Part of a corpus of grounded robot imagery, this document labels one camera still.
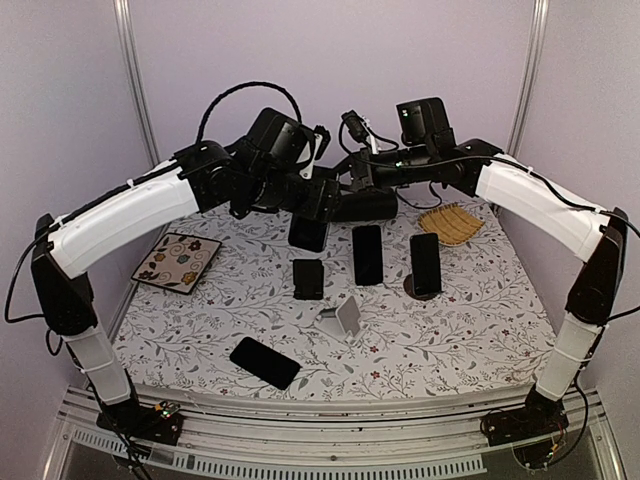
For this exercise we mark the perforated cable tray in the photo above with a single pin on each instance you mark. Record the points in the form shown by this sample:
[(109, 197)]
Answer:
[(329, 449)]

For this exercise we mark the woven bamboo tray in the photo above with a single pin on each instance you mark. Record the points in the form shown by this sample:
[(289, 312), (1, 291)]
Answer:
[(453, 225)]

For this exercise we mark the black cylinder speaker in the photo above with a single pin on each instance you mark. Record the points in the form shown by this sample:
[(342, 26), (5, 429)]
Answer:
[(370, 205)]

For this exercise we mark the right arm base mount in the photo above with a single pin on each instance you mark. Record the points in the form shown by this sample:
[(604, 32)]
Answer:
[(538, 416)]

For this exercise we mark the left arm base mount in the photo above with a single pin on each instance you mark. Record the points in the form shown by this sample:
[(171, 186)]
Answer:
[(161, 423)]

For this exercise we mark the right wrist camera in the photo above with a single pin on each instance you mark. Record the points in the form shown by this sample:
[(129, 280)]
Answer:
[(360, 130)]

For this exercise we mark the right aluminium corner post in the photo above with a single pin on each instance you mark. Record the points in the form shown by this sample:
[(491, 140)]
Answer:
[(537, 34)]

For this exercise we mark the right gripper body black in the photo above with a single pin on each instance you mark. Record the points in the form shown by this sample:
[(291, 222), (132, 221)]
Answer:
[(364, 158)]

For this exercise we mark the left aluminium corner post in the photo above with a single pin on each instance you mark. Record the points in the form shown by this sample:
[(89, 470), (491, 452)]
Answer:
[(124, 26)]

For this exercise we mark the floral table mat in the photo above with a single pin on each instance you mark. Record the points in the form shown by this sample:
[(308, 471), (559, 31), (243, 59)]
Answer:
[(243, 333)]

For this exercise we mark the front aluminium rail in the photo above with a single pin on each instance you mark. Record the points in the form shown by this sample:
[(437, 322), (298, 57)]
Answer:
[(465, 410)]

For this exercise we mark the floral square coaster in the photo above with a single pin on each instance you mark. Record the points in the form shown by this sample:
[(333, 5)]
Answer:
[(177, 262)]

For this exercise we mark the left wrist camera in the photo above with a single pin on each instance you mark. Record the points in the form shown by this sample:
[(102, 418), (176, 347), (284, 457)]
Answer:
[(314, 151)]

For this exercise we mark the round wooden base phone stand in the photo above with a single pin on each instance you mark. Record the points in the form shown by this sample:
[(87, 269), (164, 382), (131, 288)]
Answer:
[(409, 290)]

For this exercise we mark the black smartphone front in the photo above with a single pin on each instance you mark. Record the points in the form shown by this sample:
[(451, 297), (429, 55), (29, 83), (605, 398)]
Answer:
[(265, 363)]

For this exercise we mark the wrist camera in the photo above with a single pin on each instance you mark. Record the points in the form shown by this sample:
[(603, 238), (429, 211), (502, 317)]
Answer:
[(314, 151), (360, 130)]

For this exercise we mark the aluminium corner post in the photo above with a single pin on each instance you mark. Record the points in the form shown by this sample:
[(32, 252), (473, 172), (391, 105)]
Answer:
[(124, 26), (537, 34)]

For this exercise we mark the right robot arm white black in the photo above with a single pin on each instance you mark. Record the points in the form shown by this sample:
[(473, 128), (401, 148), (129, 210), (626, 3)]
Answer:
[(429, 152)]

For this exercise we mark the teal smartphone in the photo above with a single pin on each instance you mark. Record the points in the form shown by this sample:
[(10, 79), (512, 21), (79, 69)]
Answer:
[(306, 234)]

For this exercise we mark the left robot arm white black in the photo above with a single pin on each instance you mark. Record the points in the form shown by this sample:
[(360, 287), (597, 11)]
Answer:
[(269, 169)]

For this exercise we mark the blue smartphone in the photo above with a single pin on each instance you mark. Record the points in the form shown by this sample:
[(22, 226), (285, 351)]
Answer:
[(425, 263)]

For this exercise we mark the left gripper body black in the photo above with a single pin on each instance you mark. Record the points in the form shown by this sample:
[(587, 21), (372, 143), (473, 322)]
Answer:
[(318, 206)]

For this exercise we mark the black folding phone stand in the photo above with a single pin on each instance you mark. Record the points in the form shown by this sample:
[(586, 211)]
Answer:
[(308, 279)]

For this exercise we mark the black smartphone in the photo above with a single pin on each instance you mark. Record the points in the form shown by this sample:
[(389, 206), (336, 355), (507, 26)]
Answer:
[(367, 255), (265, 363)]

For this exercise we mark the grey white phone stand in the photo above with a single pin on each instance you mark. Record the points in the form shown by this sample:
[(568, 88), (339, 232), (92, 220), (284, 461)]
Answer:
[(342, 323)]

